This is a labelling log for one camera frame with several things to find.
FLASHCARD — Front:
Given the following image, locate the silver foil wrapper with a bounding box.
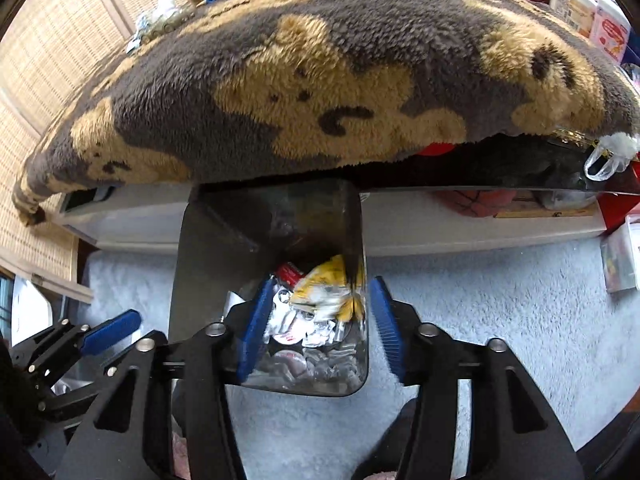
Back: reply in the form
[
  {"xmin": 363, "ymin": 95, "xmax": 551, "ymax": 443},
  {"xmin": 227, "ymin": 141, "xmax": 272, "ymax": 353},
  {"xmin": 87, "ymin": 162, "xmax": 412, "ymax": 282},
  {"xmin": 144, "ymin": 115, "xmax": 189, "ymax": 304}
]
[{"xmin": 264, "ymin": 285, "xmax": 350, "ymax": 349}]

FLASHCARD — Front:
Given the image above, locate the yellow snack wrapper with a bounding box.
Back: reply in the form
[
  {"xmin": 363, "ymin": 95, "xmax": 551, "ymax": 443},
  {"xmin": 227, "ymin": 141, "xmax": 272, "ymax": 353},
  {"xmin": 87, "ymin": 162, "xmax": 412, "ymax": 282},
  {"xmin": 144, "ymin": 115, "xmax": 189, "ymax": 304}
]
[{"xmin": 288, "ymin": 255, "xmax": 366, "ymax": 323}]

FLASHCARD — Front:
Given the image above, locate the red cylindrical snack tube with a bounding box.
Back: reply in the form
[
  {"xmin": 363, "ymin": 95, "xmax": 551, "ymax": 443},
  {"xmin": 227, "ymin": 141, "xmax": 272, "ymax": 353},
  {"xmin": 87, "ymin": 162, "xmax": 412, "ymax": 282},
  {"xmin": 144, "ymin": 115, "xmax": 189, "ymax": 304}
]
[{"xmin": 276, "ymin": 262, "xmax": 305, "ymax": 289}]

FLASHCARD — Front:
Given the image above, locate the dark grey trash bin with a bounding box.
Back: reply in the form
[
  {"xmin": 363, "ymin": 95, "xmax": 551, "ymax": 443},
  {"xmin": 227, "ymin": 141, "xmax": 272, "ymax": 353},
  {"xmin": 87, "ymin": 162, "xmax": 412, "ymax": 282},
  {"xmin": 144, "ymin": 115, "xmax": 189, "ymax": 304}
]
[{"xmin": 169, "ymin": 181, "xmax": 369, "ymax": 396}]

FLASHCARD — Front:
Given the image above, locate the blue white wrapper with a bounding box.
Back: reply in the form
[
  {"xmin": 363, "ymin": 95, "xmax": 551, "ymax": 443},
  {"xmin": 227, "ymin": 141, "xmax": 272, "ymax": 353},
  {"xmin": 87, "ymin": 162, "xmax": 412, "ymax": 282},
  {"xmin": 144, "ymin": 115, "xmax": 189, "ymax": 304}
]
[{"xmin": 125, "ymin": 8, "xmax": 195, "ymax": 54}]

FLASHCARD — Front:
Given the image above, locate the brown teddy bear blanket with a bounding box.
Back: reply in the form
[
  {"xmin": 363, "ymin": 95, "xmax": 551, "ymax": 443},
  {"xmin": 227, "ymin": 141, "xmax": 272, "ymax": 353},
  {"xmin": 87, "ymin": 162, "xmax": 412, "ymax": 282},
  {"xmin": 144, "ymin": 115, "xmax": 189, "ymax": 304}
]
[{"xmin": 12, "ymin": 0, "xmax": 639, "ymax": 226}]

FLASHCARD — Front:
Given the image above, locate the woven bamboo screen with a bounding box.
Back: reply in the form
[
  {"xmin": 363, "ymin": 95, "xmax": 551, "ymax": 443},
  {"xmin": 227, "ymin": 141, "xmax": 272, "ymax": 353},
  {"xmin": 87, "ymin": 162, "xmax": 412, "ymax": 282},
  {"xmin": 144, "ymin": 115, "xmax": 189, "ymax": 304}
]
[{"xmin": 1, "ymin": 0, "xmax": 156, "ymax": 301}]

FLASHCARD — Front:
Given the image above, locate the white pink wipes canister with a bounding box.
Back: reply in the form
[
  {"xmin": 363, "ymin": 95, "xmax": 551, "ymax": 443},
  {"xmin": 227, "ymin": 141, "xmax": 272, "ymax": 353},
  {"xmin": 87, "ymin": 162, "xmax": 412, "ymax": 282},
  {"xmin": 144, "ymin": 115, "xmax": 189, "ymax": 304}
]
[{"xmin": 589, "ymin": 0, "xmax": 630, "ymax": 64}]

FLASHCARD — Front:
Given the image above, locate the white bottle yellow cap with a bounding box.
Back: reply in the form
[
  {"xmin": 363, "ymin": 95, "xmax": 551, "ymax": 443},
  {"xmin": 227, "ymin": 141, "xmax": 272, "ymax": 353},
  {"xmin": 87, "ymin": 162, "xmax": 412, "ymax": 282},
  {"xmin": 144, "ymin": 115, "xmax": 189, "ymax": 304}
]
[{"xmin": 550, "ymin": 0, "xmax": 597, "ymax": 38}]

